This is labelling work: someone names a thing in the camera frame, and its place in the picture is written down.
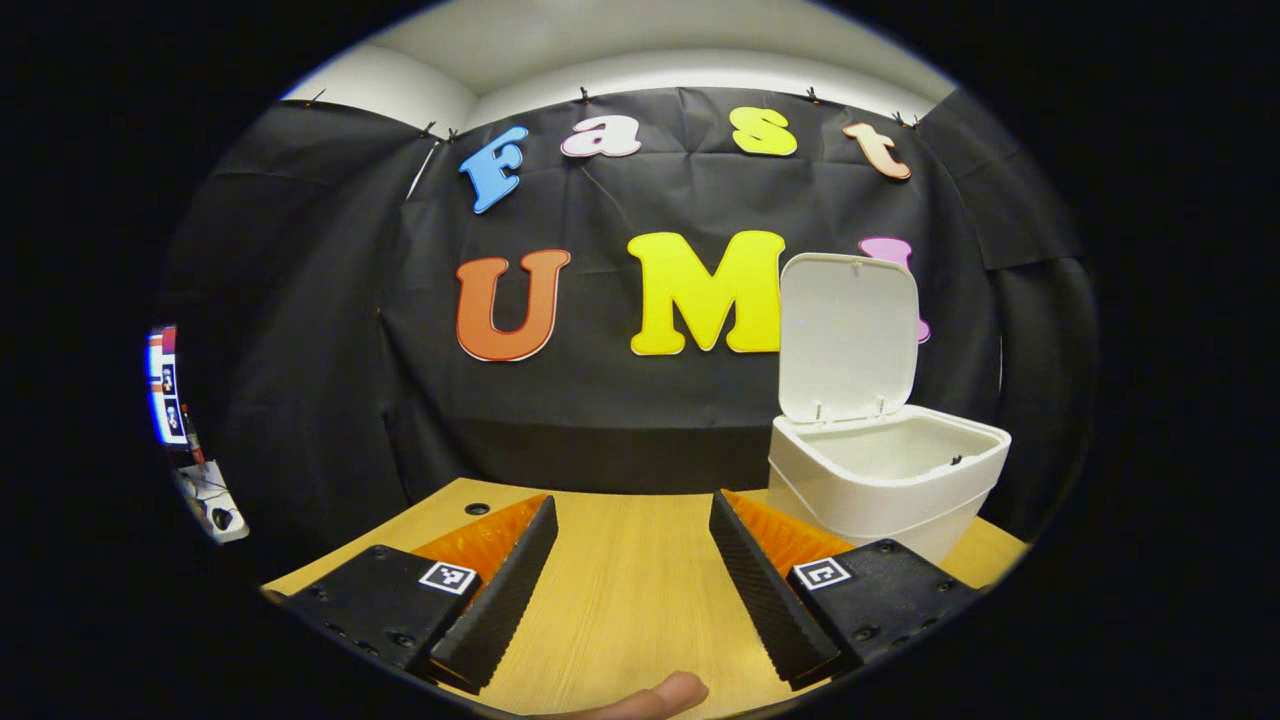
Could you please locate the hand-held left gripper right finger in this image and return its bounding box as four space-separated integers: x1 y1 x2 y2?
708 488 986 691

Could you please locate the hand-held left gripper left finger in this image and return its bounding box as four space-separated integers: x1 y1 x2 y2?
262 493 559 693

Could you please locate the white desktop garbage bin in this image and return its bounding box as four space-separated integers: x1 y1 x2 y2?
766 252 1013 566

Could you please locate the wooden desktop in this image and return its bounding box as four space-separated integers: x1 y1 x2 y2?
262 477 1031 720

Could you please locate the black backdrop cloth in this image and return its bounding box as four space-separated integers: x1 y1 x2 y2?
165 85 1096 561

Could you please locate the white side desk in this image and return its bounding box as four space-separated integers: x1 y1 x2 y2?
175 460 251 546

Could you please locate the computer monitor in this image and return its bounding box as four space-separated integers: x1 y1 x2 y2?
148 325 191 448

